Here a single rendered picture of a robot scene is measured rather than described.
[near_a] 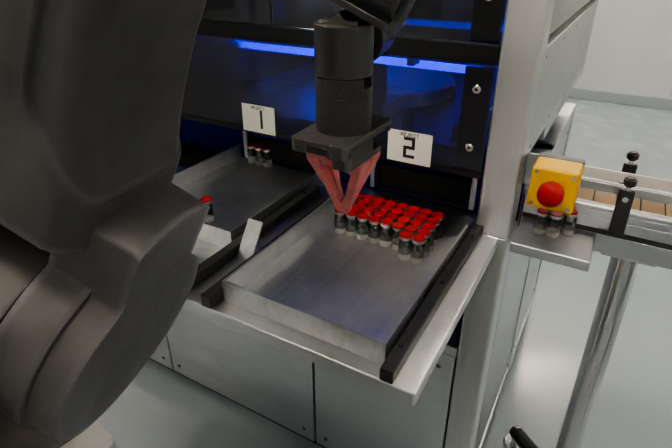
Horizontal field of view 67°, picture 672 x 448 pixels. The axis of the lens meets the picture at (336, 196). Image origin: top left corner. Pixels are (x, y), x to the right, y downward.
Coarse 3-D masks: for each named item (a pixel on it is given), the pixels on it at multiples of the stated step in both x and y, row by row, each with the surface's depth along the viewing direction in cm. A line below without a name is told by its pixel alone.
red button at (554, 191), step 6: (540, 186) 80; (546, 186) 79; (552, 186) 79; (558, 186) 79; (540, 192) 80; (546, 192) 79; (552, 192) 78; (558, 192) 78; (564, 192) 79; (540, 198) 80; (546, 198) 79; (552, 198) 79; (558, 198) 78; (546, 204) 80; (552, 204) 79; (558, 204) 79
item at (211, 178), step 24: (192, 168) 111; (216, 168) 118; (240, 168) 118; (264, 168) 118; (288, 168) 118; (192, 192) 107; (216, 192) 107; (240, 192) 107; (264, 192) 107; (288, 192) 99; (216, 216) 97; (240, 216) 97; (264, 216) 93; (216, 240) 88
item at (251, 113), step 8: (248, 104) 106; (248, 112) 107; (256, 112) 106; (264, 112) 105; (272, 112) 104; (248, 120) 108; (256, 120) 107; (264, 120) 106; (272, 120) 105; (248, 128) 109; (256, 128) 108; (264, 128) 107; (272, 128) 106
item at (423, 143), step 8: (392, 136) 92; (400, 136) 92; (408, 136) 91; (416, 136) 90; (424, 136) 89; (432, 136) 88; (392, 144) 93; (400, 144) 92; (408, 144) 91; (416, 144) 91; (424, 144) 90; (392, 152) 94; (400, 152) 93; (408, 152) 92; (416, 152) 91; (424, 152) 90; (400, 160) 94; (408, 160) 93; (416, 160) 92; (424, 160) 91
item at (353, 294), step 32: (320, 224) 94; (256, 256) 79; (288, 256) 85; (320, 256) 85; (352, 256) 85; (384, 256) 85; (448, 256) 80; (224, 288) 73; (256, 288) 77; (288, 288) 77; (320, 288) 77; (352, 288) 77; (384, 288) 77; (416, 288) 77; (288, 320) 69; (320, 320) 66; (352, 320) 70; (384, 320) 70; (352, 352) 65; (384, 352) 62
